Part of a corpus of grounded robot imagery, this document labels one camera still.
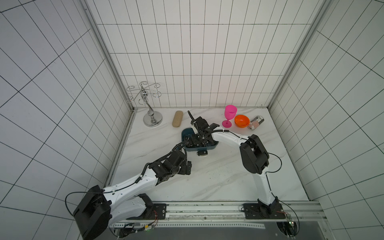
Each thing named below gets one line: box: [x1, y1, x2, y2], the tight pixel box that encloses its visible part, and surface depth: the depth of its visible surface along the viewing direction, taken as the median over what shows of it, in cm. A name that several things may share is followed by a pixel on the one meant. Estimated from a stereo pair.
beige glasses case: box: [172, 110, 184, 128], surface depth 112 cm
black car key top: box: [196, 150, 208, 156], surface depth 96 cm
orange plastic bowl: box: [234, 114, 250, 129], surface depth 109 cm
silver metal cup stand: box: [126, 81, 163, 128], surface depth 102 cm
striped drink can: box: [247, 115, 265, 131], surface depth 109 cm
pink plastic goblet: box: [222, 104, 238, 128], surface depth 100 cm
